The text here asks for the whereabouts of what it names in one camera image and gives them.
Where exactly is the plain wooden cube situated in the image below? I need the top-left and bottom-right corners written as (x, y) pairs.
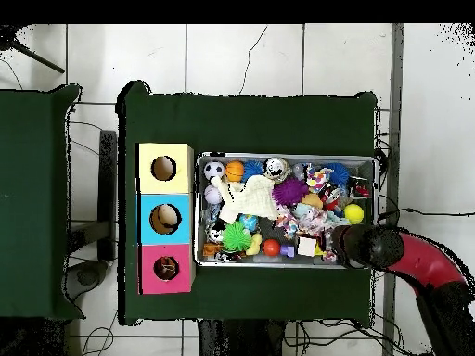
top-left (296, 235), bottom-right (318, 258)

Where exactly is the orange striped tiger toy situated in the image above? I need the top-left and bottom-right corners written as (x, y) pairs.
top-left (154, 257), bottom-right (178, 280)

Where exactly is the cream knitted cloth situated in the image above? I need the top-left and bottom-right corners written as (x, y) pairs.
top-left (212, 174), bottom-right (282, 225)

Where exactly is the blue spiky ball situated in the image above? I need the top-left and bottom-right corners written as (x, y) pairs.
top-left (327, 162), bottom-right (351, 188)

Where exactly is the purple spiky ball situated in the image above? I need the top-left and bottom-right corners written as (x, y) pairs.
top-left (272, 177), bottom-right (311, 209)

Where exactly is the wooden box with three holes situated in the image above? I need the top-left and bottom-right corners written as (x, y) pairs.
top-left (135, 142), bottom-right (196, 296)

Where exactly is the small orange basketball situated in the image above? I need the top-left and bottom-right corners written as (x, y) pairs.
top-left (225, 160), bottom-right (247, 184)

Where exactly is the green cloth side table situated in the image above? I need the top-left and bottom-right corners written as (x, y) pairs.
top-left (0, 81), bottom-right (84, 323)

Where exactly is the small soccer ball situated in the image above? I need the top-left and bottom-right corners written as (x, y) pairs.
top-left (203, 159), bottom-right (227, 181)

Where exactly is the yellow ball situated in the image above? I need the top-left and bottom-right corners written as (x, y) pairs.
top-left (343, 203), bottom-right (366, 225)

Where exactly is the black tripod leg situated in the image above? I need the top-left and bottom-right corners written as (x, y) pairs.
top-left (0, 25), bottom-right (67, 75)

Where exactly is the green fuzzy toy with eyes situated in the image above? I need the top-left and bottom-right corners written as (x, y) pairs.
top-left (222, 222), bottom-right (254, 255)

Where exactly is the black floor cable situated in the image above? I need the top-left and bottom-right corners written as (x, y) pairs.
top-left (377, 207), bottom-right (475, 223)

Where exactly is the light teal knitted cloth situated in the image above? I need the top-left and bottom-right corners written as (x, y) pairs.
top-left (292, 203), bottom-right (315, 221)

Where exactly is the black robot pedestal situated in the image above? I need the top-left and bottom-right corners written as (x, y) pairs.
top-left (197, 318), bottom-right (298, 356)

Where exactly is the colourful patterned cloth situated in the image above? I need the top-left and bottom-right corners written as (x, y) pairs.
top-left (274, 166), bottom-right (350, 262)

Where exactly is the clear mesh bin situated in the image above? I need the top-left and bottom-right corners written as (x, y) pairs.
top-left (195, 153), bottom-right (379, 271)

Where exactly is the orange foam ball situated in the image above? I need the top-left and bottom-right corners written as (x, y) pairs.
top-left (301, 192), bottom-right (325, 211)

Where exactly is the small red ball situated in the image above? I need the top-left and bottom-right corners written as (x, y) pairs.
top-left (263, 238), bottom-right (283, 258)

